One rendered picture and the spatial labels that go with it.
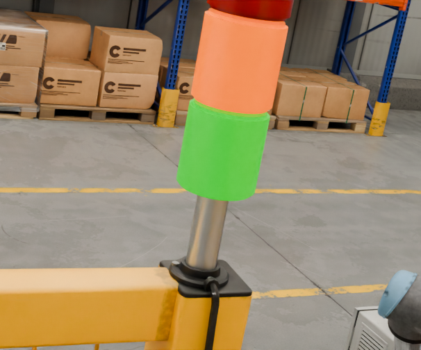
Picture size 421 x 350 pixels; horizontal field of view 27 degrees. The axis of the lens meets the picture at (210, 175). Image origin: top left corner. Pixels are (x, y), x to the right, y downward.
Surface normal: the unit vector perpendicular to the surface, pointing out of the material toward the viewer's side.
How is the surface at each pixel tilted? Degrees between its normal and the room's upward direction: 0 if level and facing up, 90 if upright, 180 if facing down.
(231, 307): 90
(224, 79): 90
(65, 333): 90
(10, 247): 0
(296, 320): 0
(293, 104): 92
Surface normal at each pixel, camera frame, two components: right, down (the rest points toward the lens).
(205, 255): 0.13, 0.33
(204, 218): -0.38, 0.22
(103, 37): -0.87, -0.04
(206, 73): -0.70, 0.11
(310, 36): 0.43, 0.35
